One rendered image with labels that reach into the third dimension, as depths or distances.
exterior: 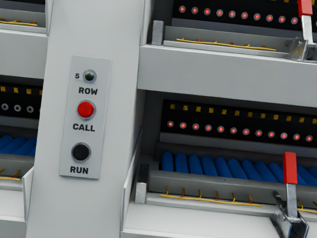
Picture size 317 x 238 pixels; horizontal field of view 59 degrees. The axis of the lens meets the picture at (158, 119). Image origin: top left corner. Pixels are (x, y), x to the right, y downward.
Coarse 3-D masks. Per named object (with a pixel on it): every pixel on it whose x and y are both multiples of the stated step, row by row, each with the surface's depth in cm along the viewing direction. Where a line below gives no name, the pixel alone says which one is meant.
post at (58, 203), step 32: (64, 0) 29; (96, 0) 29; (128, 0) 29; (64, 32) 29; (96, 32) 29; (128, 32) 29; (64, 64) 29; (128, 64) 29; (64, 96) 29; (128, 96) 29; (128, 128) 28; (128, 160) 29; (32, 192) 28; (64, 192) 28; (96, 192) 28; (32, 224) 28; (64, 224) 28; (96, 224) 28
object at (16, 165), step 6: (0, 156) 36; (6, 156) 36; (12, 156) 36; (18, 156) 36; (24, 156) 36; (30, 156) 36; (0, 162) 35; (6, 162) 35; (12, 162) 35; (18, 162) 35; (24, 162) 35; (30, 162) 35; (0, 168) 35; (6, 168) 35; (12, 168) 35; (18, 168) 35; (24, 168) 35; (30, 168) 35; (0, 174) 35; (6, 174) 35; (12, 174) 35; (18, 174) 35; (24, 174) 35; (18, 180) 34
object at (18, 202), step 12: (0, 120) 45; (12, 120) 45; (24, 120) 45; (36, 120) 45; (0, 180) 35; (12, 180) 35; (24, 180) 27; (0, 192) 32; (12, 192) 33; (24, 192) 27; (0, 204) 30; (12, 204) 30; (24, 204) 28; (0, 216) 28; (12, 216) 29; (24, 216) 28; (0, 228) 28; (12, 228) 28; (24, 228) 28
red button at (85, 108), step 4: (80, 104) 28; (84, 104) 28; (88, 104) 28; (80, 108) 28; (84, 108) 28; (88, 108) 28; (92, 108) 28; (80, 112) 28; (84, 112) 28; (88, 112) 28; (92, 112) 28; (84, 116) 28; (88, 116) 28
